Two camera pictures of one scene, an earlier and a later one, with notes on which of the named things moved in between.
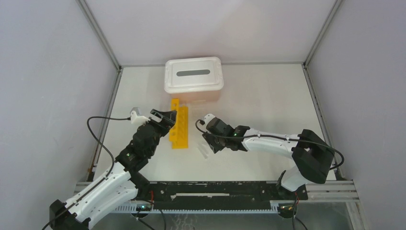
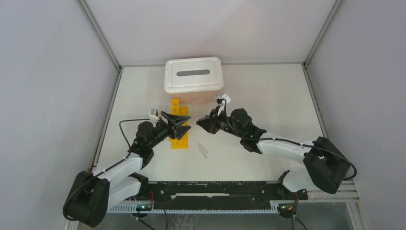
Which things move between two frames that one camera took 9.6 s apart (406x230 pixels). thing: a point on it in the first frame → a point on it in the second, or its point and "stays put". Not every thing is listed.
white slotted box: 193,74 stays put
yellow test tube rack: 179,135 stays put
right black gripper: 215,147 → 210,123
